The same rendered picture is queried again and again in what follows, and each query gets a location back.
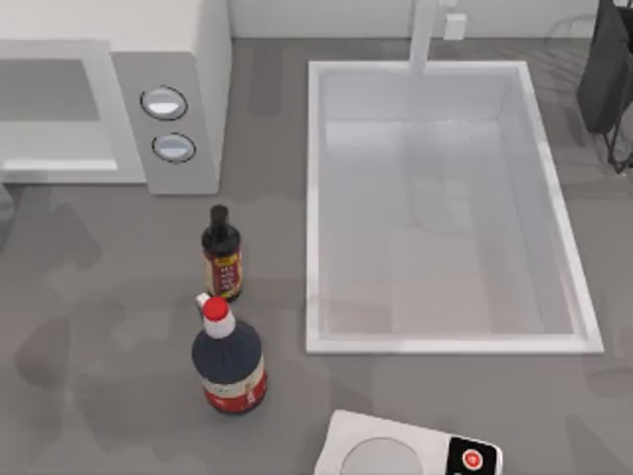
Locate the small dark sauce bottle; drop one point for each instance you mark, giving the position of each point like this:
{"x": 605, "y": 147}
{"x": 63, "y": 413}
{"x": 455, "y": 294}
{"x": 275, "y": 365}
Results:
{"x": 222, "y": 259}

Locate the white sink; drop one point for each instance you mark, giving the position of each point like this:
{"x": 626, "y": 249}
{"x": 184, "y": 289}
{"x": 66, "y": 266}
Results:
{"x": 435, "y": 222}

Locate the red-capped dark bottle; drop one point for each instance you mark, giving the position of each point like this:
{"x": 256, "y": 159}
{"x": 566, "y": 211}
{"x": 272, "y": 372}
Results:
{"x": 229, "y": 361}

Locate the small microwave knob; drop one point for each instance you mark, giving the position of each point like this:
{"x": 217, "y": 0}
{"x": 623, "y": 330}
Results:
{"x": 173, "y": 147}

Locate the large microwave knob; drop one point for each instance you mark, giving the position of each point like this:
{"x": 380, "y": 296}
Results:
{"x": 163, "y": 103}

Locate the white kitchen scale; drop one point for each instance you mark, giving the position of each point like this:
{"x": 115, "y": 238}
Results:
{"x": 395, "y": 445}

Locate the tall white tap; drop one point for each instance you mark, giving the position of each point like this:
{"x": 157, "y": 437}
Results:
{"x": 420, "y": 34}

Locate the pale microwave oven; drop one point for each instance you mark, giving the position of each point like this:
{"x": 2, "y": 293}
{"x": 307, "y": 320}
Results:
{"x": 59, "y": 128}

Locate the white wall socket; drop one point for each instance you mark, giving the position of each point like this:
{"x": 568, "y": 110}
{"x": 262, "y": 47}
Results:
{"x": 454, "y": 26}

